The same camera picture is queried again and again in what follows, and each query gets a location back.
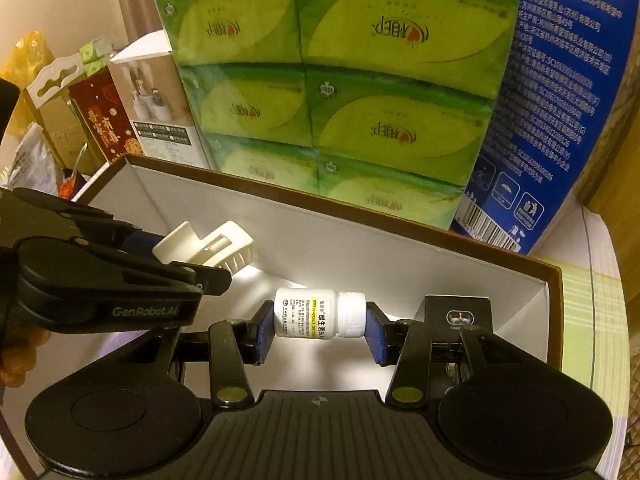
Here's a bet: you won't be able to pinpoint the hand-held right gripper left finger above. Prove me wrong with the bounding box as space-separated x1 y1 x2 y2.
145 302 277 409

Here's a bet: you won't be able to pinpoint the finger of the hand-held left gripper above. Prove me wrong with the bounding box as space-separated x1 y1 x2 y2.
0 187 167 262
45 237 232 297

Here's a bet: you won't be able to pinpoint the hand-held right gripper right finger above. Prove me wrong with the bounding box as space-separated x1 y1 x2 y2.
364 302 495 407

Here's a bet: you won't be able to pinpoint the white hair claw clip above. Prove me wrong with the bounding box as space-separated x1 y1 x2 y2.
152 220 259 274

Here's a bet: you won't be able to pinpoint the white pill bottle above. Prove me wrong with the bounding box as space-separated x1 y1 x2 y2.
274 286 369 342

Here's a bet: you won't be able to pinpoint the black product box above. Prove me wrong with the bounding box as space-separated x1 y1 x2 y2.
424 295 494 386

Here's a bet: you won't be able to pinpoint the brown cardboard storage box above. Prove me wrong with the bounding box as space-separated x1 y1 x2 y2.
0 152 564 480

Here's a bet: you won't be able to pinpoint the checked cloth covered desktop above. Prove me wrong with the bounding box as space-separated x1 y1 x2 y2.
525 207 628 466

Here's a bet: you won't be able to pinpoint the person's left hand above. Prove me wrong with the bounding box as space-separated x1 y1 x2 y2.
0 324 40 388

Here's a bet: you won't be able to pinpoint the dark wooden tray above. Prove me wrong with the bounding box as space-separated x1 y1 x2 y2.
54 170 97 204

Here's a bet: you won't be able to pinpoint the white plastic bag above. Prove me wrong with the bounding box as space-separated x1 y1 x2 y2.
7 124 62 192

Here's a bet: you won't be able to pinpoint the brown cardboard boxes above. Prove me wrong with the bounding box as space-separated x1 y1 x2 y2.
30 102 103 173

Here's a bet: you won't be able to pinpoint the red gift box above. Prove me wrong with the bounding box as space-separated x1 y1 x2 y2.
69 67 147 164

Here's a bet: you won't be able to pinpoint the white product box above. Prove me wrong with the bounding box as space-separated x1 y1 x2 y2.
109 30 212 172

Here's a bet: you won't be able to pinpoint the yellow plastic bag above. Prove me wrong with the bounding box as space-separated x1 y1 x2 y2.
4 30 54 136

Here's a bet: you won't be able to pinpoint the small green tissue packets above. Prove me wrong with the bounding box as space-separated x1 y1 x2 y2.
76 36 115 69

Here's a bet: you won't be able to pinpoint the beige curtain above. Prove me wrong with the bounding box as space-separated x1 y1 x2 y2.
110 0 176 56

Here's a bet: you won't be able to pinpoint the pack of green tissue packets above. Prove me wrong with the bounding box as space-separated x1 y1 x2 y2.
152 0 522 235

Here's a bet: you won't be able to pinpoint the blue milk carton box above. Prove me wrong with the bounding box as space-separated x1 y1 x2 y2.
447 0 635 257

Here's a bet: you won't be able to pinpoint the white cardboard handle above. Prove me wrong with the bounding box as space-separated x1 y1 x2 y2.
24 52 94 112

